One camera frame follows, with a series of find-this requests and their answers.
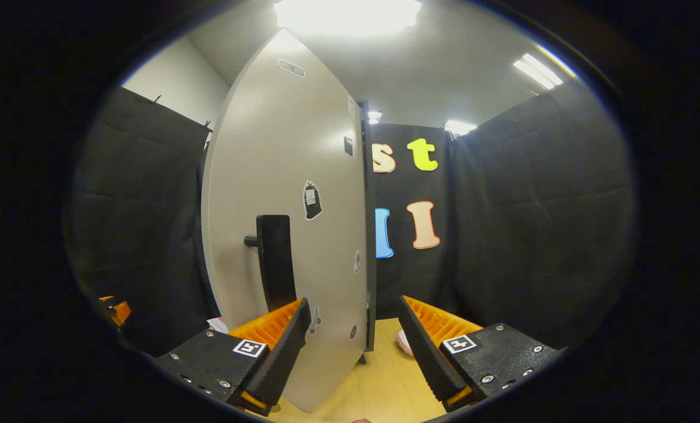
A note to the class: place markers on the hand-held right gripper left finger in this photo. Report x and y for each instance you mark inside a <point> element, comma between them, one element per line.
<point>285,358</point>

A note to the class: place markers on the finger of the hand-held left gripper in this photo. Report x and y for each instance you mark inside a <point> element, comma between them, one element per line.
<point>120,311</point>

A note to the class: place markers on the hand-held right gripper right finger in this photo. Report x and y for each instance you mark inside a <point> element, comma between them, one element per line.
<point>426,358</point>

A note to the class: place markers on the white cabinet door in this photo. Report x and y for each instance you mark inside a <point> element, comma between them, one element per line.
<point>279,147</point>

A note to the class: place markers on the black backdrop cloth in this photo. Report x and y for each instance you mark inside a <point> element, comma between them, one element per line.
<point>532,235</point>

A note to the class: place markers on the ceiling light panel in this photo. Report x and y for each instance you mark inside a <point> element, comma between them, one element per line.
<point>460,127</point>
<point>374,117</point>
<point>538,70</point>
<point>347,14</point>

